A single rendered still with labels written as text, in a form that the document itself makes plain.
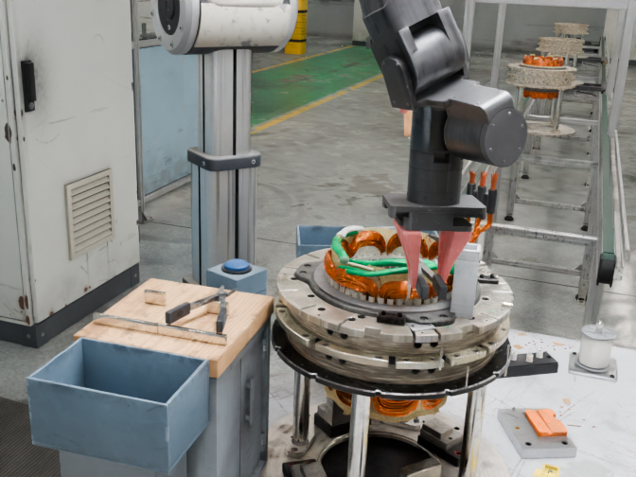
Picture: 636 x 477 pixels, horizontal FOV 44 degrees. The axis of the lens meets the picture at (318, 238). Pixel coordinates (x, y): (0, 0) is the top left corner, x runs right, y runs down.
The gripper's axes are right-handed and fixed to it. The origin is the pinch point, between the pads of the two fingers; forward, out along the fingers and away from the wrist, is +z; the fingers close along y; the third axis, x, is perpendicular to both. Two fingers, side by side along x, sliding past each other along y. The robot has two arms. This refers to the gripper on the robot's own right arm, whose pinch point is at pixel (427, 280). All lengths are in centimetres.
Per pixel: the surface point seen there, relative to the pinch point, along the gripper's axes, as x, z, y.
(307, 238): 53, 10, -10
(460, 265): 7.7, 0.6, 5.7
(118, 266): 271, 84, -85
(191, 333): 7.3, 9.5, -26.7
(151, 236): 360, 94, -82
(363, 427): 7.0, 22.0, -5.2
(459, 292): 7.8, 4.2, 5.9
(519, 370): 52, 35, 31
